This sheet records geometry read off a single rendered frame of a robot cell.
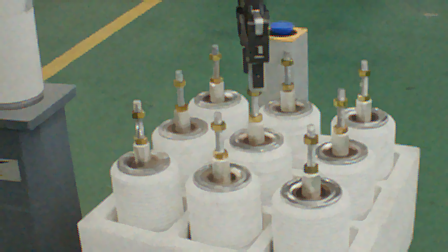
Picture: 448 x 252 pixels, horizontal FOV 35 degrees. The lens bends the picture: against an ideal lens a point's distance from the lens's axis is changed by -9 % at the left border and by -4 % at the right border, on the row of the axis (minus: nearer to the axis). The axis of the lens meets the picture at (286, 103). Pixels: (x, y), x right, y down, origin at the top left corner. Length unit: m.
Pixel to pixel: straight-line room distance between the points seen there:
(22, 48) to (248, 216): 0.41
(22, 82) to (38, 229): 0.23
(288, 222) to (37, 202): 0.43
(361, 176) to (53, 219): 0.48
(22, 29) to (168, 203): 0.33
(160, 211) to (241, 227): 0.12
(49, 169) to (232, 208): 0.34
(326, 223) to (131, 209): 0.27
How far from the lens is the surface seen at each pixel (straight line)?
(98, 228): 1.00
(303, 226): 0.87
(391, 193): 1.05
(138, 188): 0.96
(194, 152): 1.05
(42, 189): 1.13
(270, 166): 1.01
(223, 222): 0.92
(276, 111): 1.12
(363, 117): 1.09
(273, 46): 1.27
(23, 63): 1.09
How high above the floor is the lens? 0.69
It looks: 22 degrees down
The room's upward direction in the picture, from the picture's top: 1 degrees counter-clockwise
